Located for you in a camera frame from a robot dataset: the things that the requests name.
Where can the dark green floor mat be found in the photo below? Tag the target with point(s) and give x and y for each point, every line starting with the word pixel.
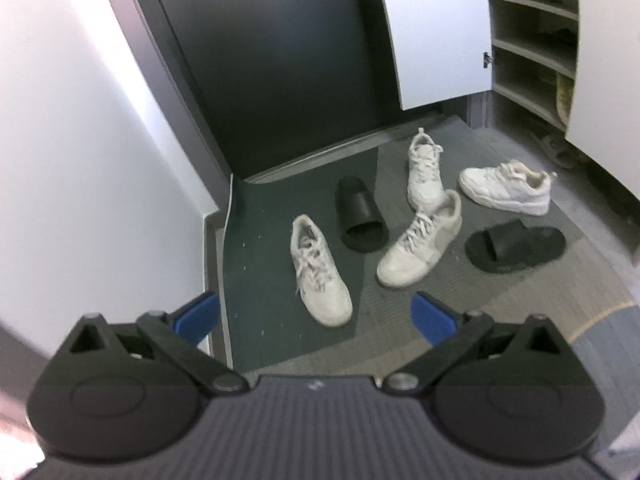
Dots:
pixel 260 260

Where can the metal door hinge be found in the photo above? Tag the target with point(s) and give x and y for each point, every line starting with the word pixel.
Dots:
pixel 487 59

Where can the dark entrance door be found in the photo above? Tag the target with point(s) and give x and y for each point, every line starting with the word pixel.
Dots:
pixel 260 60

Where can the white chunky sneaker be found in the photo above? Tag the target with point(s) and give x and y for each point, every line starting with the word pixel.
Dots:
pixel 424 175
pixel 505 186

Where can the metal door threshold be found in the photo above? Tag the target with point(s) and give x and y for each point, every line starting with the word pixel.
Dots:
pixel 320 152

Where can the brown sandal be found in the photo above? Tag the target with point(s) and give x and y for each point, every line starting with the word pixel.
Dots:
pixel 556 149

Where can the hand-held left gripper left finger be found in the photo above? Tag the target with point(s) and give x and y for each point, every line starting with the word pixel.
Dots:
pixel 197 316

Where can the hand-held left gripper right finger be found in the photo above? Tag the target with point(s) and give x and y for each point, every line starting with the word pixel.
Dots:
pixel 433 317

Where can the shoe cabinet shelves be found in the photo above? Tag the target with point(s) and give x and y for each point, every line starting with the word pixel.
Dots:
pixel 530 45

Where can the white cabinet door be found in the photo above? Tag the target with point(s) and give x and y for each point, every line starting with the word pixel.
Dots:
pixel 610 85
pixel 435 30

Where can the black slide sandal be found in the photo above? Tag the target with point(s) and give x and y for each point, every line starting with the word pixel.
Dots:
pixel 515 247
pixel 361 212

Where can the white and grey sneaker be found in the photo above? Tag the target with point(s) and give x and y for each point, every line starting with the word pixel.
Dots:
pixel 420 245

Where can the yellow patterned slipper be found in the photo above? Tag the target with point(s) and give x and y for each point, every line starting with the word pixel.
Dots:
pixel 563 97

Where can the white lace-up sneaker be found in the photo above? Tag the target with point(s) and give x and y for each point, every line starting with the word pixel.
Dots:
pixel 320 270

